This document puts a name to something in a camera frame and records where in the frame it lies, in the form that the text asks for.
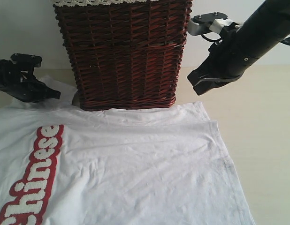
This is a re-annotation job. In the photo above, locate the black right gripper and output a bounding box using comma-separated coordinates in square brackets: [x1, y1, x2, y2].
[186, 25, 244, 96]

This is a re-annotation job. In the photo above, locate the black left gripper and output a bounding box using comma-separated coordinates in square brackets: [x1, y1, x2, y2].
[0, 60, 61, 103]

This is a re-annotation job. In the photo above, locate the white t-shirt red lettering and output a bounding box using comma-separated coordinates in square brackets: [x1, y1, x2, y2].
[0, 76, 254, 225]

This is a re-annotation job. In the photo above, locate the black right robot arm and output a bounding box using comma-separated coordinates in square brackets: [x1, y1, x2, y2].
[187, 0, 290, 95]

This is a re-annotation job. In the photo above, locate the grey lace-trimmed basket liner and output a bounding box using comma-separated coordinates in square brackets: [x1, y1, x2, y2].
[51, 0, 147, 7]

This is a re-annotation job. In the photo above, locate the dark red wicker basket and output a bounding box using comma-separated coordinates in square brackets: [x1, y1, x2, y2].
[53, 0, 192, 111]

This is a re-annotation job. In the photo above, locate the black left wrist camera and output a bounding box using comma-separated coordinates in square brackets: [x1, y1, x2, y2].
[10, 53, 42, 68]

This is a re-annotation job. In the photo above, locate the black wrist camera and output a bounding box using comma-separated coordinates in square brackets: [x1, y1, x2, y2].
[10, 53, 42, 68]
[187, 12, 243, 36]

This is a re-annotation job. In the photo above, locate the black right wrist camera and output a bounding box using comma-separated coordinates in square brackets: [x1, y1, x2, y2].
[187, 12, 243, 36]

